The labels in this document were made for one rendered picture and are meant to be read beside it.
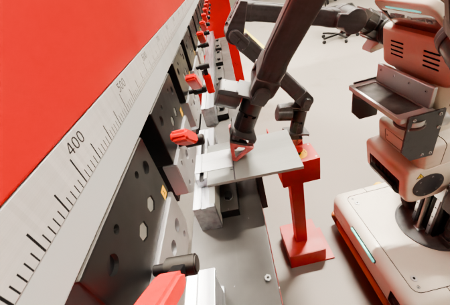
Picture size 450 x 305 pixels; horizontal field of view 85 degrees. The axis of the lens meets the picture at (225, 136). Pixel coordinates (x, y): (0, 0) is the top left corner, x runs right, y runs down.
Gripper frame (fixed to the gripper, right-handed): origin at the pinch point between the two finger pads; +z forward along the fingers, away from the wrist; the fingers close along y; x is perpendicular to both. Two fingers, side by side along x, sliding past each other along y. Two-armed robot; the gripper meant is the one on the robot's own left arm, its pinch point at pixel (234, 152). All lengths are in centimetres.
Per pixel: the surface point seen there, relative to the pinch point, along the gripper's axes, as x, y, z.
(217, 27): -3, -214, 6
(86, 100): -23, 41, -33
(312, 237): 66, -24, 67
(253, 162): 4.9, 4.5, -1.1
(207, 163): -7.3, 1.1, 5.0
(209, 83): -11.2, -13.8, -13.9
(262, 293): 7.6, 33.1, 11.5
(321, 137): 107, -128, 60
